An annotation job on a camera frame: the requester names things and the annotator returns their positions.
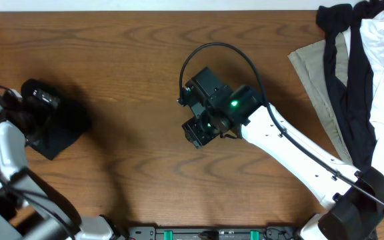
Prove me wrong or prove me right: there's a black polo shirt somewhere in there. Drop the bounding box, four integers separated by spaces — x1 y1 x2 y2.
20 78 92 161

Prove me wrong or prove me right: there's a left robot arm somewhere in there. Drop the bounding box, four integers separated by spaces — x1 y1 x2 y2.
0 96 121 240

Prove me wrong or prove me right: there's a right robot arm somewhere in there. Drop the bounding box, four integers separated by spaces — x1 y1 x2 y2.
179 85 384 240

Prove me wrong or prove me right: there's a beige garment in pile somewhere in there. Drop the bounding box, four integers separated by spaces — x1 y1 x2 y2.
288 40 353 165

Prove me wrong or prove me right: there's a black garment in pile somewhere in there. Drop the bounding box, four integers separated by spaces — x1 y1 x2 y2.
316 1 384 171

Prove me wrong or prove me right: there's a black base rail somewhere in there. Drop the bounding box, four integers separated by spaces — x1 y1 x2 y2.
127 226 301 240

